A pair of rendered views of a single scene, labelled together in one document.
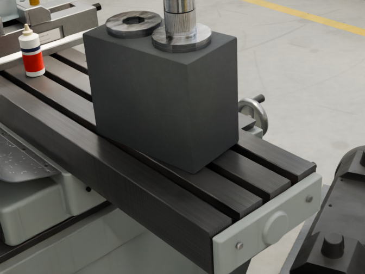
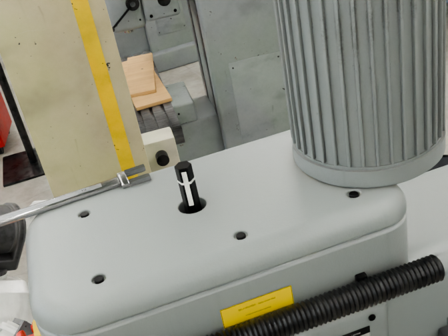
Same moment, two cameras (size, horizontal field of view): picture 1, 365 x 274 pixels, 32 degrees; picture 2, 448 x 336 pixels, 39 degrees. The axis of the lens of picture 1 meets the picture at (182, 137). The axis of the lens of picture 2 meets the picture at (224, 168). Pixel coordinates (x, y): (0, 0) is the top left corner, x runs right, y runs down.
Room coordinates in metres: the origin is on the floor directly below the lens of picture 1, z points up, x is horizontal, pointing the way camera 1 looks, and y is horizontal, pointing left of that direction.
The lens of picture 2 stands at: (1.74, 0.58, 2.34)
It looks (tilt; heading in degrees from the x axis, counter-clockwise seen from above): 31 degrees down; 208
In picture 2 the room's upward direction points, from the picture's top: 11 degrees counter-clockwise
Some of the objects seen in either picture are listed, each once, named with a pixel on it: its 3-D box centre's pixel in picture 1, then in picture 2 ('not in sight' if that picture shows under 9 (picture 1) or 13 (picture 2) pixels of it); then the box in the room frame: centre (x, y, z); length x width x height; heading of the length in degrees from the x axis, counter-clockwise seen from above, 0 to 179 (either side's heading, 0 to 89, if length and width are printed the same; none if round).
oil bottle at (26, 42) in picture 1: (31, 49); not in sight; (1.22, 0.30, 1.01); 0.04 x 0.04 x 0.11
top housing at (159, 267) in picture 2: not in sight; (214, 249); (1.14, 0.24, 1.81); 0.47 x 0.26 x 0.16; 129
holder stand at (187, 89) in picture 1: (162, 85); not in sight; (0.92, 0.03, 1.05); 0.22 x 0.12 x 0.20; 48
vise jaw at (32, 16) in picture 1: (25, 8); not in sight; (1.37, 0.33, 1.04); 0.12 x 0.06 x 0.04; 37
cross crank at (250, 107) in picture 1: (242, 123); not in sight; (1.47, -0.16, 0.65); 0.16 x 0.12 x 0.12; 129
